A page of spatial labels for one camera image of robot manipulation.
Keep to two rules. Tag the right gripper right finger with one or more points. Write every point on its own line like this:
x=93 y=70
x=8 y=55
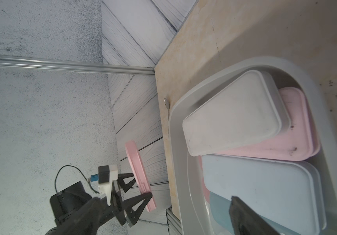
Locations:
x=246 y=222

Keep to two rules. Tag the left aluminium frame post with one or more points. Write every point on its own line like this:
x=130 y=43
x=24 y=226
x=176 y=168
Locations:
x=59 y=65

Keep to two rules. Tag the pink pencil case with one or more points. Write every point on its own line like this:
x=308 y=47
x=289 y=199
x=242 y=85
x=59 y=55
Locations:
x=297 y=144
x=206 y=192

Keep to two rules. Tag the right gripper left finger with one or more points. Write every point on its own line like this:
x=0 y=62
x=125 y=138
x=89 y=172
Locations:
x=84 y=221

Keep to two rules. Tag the teal pencil case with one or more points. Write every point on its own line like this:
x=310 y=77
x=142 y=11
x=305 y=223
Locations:
x=219 y=207

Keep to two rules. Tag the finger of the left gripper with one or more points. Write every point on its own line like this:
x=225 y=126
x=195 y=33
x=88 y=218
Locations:
x=125 y=182
x=134 y=207

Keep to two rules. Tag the light blue pencil case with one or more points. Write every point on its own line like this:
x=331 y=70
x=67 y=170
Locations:
x=287 y=193

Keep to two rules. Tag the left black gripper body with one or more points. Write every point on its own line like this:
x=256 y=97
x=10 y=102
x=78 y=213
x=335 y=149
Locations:
x=70 y=200

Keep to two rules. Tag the grey plastic storage box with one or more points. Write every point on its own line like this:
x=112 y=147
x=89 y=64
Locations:
x=194 y=216

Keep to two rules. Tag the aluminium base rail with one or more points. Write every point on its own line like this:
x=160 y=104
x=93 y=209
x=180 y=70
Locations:
x=173 y=223

